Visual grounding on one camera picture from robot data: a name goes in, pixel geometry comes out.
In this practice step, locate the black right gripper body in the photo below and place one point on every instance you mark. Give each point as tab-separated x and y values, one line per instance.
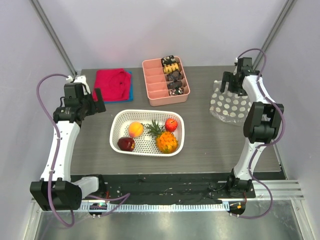
235	83

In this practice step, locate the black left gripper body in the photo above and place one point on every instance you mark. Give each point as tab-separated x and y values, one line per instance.
88	103

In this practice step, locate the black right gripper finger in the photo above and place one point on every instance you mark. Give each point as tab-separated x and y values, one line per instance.
225	79
235	85

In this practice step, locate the clear polka dot zip bag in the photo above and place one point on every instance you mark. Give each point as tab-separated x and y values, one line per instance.
229	107

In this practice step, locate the orange toy pineapple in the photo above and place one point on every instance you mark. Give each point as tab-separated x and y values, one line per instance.
165	141

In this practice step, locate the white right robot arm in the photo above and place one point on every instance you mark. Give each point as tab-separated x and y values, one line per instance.
261	125

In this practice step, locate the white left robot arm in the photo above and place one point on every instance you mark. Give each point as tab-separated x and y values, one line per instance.
55	185

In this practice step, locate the magenta folded cloth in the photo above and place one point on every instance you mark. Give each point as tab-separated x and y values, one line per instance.
100	78

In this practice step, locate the blue folded cloth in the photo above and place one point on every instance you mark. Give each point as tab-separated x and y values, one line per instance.
130	90

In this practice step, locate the yellow orange peach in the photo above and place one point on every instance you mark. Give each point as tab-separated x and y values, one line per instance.
135	129

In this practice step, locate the dark red apple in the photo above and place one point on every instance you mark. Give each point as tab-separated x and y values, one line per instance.
126	144

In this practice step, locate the white perforated plastic basket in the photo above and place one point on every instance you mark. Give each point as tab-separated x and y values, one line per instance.
145	145

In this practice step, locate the black patterned rolled sock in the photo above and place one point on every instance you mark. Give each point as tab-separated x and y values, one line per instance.
175	84

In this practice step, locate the dark brown rolled sock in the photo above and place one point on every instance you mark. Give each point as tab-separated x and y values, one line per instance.
174	76

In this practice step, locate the black white speckled sock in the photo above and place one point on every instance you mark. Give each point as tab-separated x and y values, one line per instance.
176	91

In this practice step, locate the yellow black rolled sock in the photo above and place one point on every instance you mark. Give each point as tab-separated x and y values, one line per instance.
169	68

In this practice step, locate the black floral rolled sock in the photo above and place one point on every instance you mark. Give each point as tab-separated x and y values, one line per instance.
168	60

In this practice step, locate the pink divided organizer tray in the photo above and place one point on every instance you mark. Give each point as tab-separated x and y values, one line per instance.
156	83

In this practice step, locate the bright red apple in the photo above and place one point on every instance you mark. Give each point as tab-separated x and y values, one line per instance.
171	125

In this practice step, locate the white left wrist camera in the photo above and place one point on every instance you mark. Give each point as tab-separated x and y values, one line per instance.
78	79

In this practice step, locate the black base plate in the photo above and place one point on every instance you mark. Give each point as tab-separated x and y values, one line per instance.
173	188

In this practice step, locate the white slotted cable duct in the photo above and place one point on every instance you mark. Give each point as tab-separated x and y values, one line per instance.
145	208

